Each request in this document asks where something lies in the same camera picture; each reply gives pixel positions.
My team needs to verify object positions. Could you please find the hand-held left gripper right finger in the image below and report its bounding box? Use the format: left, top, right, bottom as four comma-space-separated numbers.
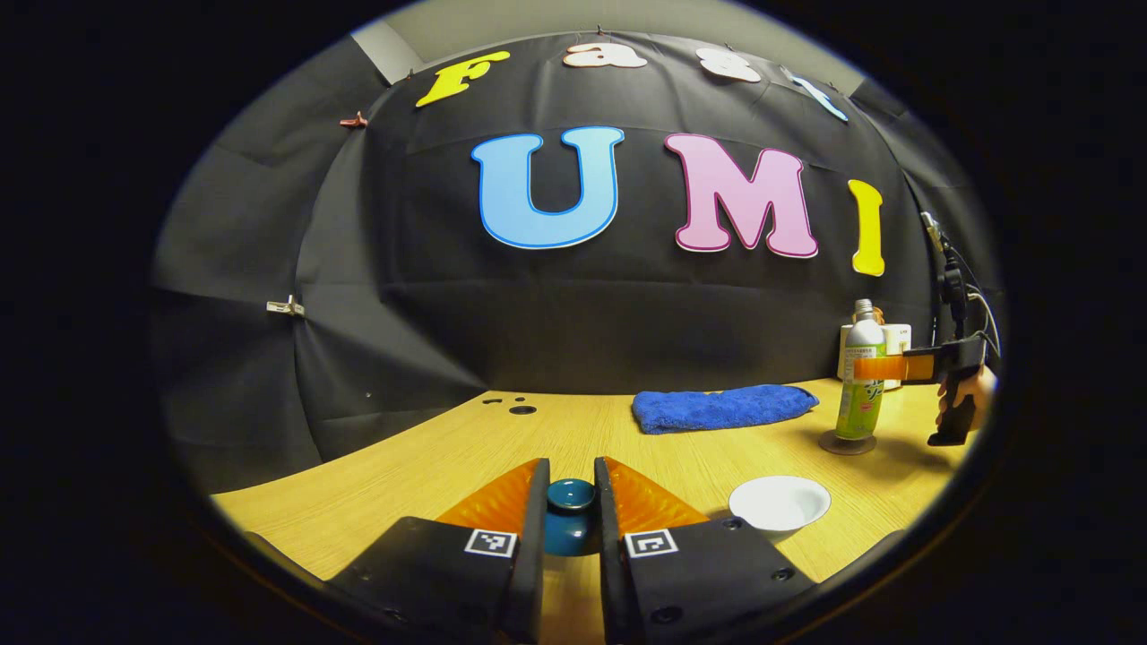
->
593, 456, 816, 645

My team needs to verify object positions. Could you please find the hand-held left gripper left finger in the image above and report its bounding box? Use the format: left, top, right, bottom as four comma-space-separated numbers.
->
327, 458, 551, 645

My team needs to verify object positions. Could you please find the silver green water bottle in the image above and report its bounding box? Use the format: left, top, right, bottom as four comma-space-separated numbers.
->
834, 299, 888, 442

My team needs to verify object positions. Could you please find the round brown coaster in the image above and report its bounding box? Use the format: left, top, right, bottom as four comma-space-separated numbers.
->
818, 429, 878, 456

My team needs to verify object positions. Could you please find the white teacup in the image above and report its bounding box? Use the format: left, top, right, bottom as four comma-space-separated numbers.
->
728, 475, 832, 537

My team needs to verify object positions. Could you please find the blue teacup lid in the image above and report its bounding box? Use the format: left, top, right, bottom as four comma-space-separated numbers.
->
544, 477, 598, 557

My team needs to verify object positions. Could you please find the white toaster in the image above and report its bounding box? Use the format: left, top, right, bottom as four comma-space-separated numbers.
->
838, 322, 913, 388

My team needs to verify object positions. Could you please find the blue towel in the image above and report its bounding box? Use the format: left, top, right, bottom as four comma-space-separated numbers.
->
632, 384, 820, 436

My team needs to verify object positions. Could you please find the black backdrop cloth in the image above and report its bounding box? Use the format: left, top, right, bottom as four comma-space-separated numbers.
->
151, 31, 1000, 494

